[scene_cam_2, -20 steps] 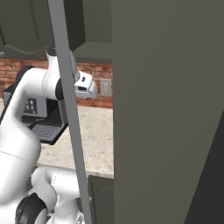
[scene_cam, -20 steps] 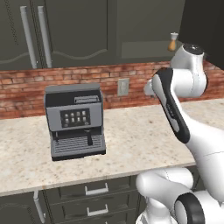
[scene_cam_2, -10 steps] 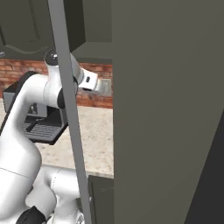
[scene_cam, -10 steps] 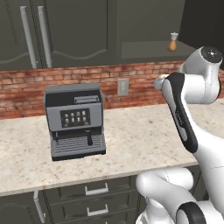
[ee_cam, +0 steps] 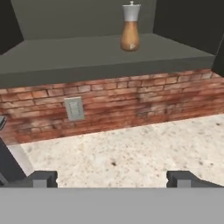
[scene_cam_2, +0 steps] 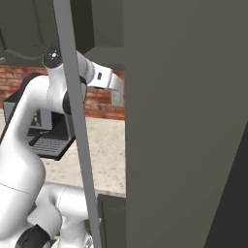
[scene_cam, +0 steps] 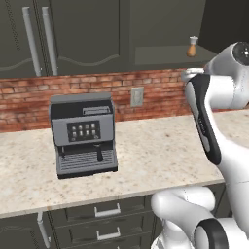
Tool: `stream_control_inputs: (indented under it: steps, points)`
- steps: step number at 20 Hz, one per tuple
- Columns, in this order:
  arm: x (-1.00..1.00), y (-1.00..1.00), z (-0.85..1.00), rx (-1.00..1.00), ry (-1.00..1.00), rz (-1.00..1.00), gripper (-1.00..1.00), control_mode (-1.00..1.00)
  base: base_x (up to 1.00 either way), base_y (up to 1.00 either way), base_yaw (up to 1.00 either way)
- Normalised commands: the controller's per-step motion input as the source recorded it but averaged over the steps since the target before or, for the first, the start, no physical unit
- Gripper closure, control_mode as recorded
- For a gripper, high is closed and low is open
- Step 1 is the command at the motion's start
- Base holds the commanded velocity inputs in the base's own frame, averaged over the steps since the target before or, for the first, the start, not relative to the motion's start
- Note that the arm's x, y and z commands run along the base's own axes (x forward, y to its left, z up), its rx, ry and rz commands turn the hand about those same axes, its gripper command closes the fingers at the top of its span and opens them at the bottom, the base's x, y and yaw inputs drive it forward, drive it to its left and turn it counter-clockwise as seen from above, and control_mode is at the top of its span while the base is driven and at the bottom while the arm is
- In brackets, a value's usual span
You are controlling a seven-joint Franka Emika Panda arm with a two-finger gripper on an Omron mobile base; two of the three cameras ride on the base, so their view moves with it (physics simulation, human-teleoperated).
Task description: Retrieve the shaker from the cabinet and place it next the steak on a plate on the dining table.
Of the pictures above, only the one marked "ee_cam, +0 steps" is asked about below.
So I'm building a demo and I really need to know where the wooden shaker with grey top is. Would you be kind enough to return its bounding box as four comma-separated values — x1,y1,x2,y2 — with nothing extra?
120,0,142,53

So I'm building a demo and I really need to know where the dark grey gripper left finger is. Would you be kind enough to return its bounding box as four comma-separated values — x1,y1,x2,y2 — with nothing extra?
8,171,59,189

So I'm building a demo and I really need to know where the dark cabinet door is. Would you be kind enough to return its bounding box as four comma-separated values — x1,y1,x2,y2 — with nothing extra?
0,0,25,56

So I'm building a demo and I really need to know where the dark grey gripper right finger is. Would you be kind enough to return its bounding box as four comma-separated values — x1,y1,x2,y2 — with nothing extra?
166,170,223,189

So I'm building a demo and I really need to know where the grey wall socket plate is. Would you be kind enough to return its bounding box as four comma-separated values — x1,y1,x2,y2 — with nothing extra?
63,96,86,123

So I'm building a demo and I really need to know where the dark grey open cabinet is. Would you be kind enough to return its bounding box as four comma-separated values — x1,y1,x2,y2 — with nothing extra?
0,0,224,89

